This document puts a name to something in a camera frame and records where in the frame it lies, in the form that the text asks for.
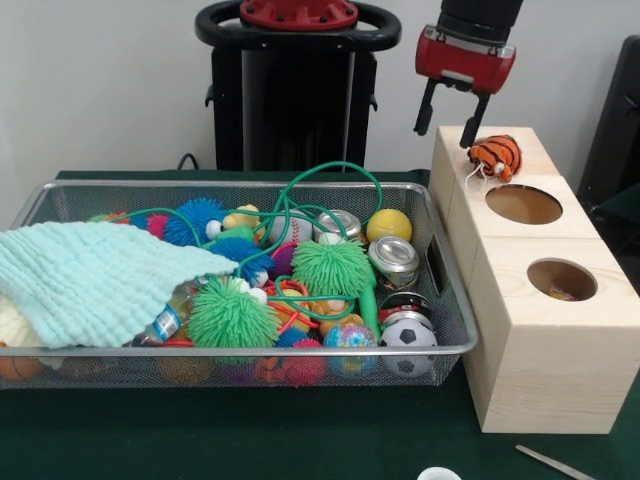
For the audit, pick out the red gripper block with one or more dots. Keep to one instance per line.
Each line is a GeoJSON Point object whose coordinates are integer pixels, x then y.
{"type": "Point", "coordinates": [465, 65]}

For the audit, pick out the orange striped tiger plush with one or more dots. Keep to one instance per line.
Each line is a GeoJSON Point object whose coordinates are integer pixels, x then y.
{"type": "Point", "coordinates": [497, 152]}

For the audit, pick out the multicoloured patterned cloth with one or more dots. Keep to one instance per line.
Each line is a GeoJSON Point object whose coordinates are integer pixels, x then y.
{"type": "Point", "coordinates": [562, 294]}

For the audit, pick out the mint green knitted cloth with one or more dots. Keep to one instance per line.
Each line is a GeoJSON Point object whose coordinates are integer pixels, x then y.
{"type": "Point", "coordinates": [90, 280]}

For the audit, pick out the cream knitted cloth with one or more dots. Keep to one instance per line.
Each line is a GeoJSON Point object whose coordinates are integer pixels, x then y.
{"type": "Point", "coordinates": [15, 325]}

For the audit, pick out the wooden box with three holes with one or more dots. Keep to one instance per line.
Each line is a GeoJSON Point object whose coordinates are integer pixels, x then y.
{"type": "Point", "coordinates": [550, 375]}

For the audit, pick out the yellow ball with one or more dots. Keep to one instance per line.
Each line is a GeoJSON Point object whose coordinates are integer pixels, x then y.
{"type": "Point", "coordinates": [389, 225]}

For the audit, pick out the silver soda can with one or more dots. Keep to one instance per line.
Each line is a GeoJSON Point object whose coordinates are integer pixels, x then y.
{"type": "Point", "coordinates": [395, 260]}

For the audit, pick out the green spiky rubber ball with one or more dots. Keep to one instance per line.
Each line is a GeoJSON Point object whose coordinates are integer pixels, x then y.
{"type": "Point", "coordinates": [332, 265]}

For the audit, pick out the white toy baseball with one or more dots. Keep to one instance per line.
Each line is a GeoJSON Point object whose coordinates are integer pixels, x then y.
{"type": "Point", "coordinates": [295, 227]}

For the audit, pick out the black white toy soccer ball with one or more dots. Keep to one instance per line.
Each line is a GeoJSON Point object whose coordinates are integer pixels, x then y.
{"type": "Point", "coordinates": [407, 340]}

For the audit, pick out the colourful globe ball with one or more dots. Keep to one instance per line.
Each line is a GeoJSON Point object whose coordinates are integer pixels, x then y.
{"type": "Point", "coordinates": [350, 340]}

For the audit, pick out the blue spiky ball with eyes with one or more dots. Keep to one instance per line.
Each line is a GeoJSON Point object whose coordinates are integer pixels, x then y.
{"type": "Point", "coordinates": [195, 222]}

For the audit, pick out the green spiky ball with eyes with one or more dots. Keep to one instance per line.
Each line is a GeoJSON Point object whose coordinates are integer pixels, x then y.
{"type": "Point", "coordinates": [230, 315]}

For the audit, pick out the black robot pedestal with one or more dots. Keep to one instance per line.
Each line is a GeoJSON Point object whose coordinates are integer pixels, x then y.
{"type": "Point", "coordinates": [295, 100]}

